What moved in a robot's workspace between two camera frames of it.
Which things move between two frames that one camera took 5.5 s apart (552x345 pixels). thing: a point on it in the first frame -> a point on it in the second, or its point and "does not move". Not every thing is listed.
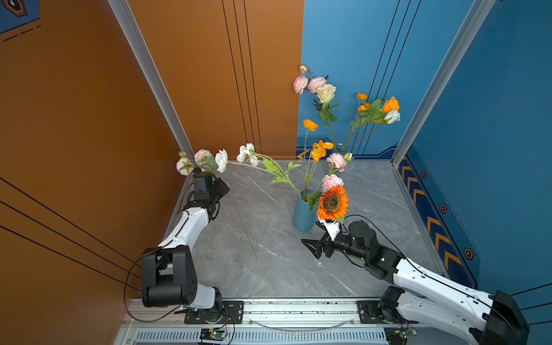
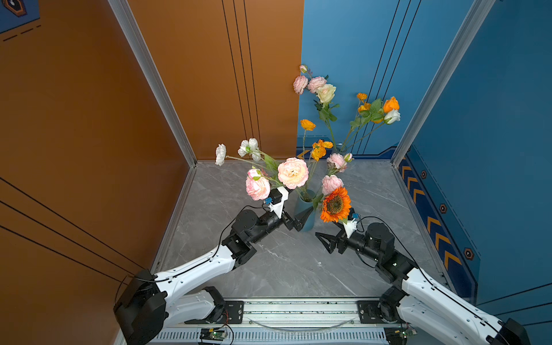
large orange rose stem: (377, 111) does not move
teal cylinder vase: (304, 218) does not move
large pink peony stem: (203, 161) -> (292, 173)
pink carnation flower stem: (335, 162) does not move
